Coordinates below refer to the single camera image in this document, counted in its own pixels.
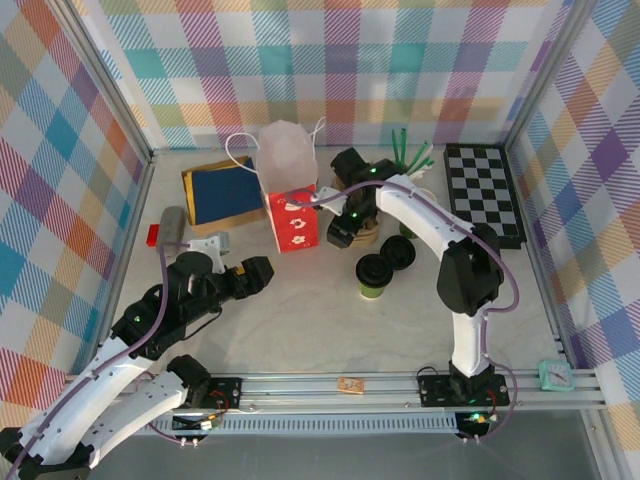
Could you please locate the red white paper bag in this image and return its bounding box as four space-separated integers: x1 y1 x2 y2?
225 117 329 255

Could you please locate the black cup lid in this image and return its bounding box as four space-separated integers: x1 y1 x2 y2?
355 252 395 287

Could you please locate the blue paper napkin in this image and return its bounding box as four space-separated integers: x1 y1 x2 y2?
191 158 267 224

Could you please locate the stack of black cup lids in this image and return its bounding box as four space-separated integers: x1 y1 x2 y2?
379 235 418 272

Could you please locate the grey oblong case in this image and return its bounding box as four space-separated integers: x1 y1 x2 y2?
155 205 187 250

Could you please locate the black grey chessboard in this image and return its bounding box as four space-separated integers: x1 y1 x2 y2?
442 142 528 252

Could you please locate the small controller board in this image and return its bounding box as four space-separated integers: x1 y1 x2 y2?
171 412 224 434
454 409 497 442

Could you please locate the teal alarm clock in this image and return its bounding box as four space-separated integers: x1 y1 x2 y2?
537 359 576 393

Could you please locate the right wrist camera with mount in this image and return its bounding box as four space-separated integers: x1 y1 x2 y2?
289 184 347 214

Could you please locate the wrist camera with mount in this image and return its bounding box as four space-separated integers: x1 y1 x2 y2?
188 231 232 271
289 184 347 214

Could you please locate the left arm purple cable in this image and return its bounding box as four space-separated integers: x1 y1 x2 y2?
7 240 196 446

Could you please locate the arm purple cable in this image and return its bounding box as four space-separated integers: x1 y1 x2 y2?
289 179 521 445
7 240 196 446

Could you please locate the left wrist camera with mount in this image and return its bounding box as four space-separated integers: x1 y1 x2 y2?
188 231 232 271

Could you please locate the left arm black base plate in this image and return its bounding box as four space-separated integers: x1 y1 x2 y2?
151 376 244 412

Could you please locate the aluminium mounting rail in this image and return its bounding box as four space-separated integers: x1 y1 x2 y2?
53 368 610 417

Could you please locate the grey slotted cable duct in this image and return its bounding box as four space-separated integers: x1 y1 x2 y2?
78 417 460 436

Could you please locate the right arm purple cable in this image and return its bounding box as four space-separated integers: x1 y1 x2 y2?
289 179 521 445

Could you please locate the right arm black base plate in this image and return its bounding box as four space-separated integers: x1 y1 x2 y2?
416 370 512 408

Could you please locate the aluminium frame post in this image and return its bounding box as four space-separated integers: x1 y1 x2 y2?
503 0 599 151
47 0 157 161

